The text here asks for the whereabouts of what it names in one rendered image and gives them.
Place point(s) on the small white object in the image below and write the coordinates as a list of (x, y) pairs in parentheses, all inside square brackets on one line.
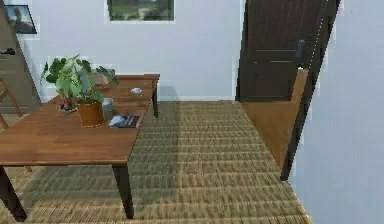
[(136, 90)]

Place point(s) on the grey cup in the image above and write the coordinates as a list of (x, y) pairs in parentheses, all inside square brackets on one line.
[(108, 106)]

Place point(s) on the beige box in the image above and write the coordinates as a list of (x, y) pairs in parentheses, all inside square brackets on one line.
[(100, 79)]

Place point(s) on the dark brown room door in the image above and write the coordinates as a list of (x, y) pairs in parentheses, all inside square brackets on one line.
[(276, 53)]

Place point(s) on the green plant in orange pot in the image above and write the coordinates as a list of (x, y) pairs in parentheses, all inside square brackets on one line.
[(89, 113)]

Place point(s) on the green framed landscape picture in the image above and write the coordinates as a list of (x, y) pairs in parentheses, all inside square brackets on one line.
[(141, 9)]

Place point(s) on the bowl with red fruit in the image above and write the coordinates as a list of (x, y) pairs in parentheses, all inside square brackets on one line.
[(66, 107)]

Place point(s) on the brown wooden table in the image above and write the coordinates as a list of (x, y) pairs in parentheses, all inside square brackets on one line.
[(60, 140)]

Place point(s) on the grey-brown room door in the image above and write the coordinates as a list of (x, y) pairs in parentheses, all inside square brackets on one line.
[(15, 76)]

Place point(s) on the brown wooden chair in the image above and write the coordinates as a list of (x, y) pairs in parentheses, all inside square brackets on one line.
[(7, 100)]

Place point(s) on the dark framed picture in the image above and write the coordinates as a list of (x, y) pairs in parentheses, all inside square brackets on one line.
[(20, 19)]

